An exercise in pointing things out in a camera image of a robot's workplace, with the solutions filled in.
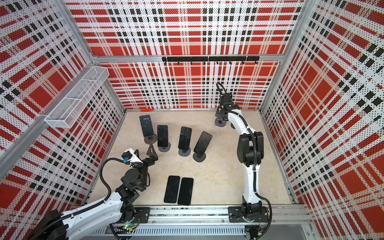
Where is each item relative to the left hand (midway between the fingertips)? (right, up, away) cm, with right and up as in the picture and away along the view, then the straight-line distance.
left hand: (146, 149), depth 77 cm
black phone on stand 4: (+30, +1, +13) cm, 33 cm away
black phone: (+13, -23, +5) cm, 27 cm away
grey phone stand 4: (+27, -9, +18) cm, 34 cm away
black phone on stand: (-7, +12, +19) cm, 23 cm away
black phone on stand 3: (+19, +5, +14) cm, 24 cm away
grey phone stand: (-7, +2, +26) cm, 27 cm away
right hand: (+43, +21, +22) cm, 53 cm away
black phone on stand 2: (+4, +6, +15) cm, 17 cm away
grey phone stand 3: (+17, -6, +20) cm, 26 cm away
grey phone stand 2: (+4, -4, +21) cm, 22 cm away
